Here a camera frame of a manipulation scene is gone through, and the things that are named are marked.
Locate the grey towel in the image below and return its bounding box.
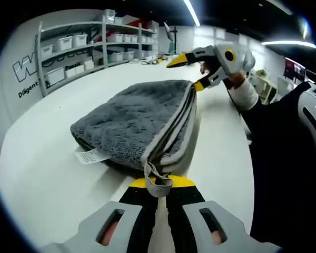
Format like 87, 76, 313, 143
70, 79, 201, 198

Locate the person's right hand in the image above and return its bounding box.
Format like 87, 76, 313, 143
199, 57, 248, 90

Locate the black stand with green board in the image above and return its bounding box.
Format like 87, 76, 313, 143
163, 22, 180, 56

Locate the white shelf unit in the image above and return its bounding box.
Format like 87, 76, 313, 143
249, 69, 279, 105

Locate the ceiling light strip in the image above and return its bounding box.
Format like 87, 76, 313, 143
260, 39, 316, 50
182, 0, 201, 27

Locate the dark computer monitor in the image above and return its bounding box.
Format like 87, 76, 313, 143
283, 56, 307, 82

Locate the grey metal shelf rack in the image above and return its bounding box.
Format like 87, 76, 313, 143
34, 9, 160, 99

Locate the person's dark clothing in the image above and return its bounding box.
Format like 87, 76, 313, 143
236, 81, 316, 238

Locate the row of white storage boxes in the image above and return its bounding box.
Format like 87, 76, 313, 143
41, 15, 159, 86

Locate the pile of cables and devices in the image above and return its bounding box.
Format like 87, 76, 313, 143
130, 56, 172, 66

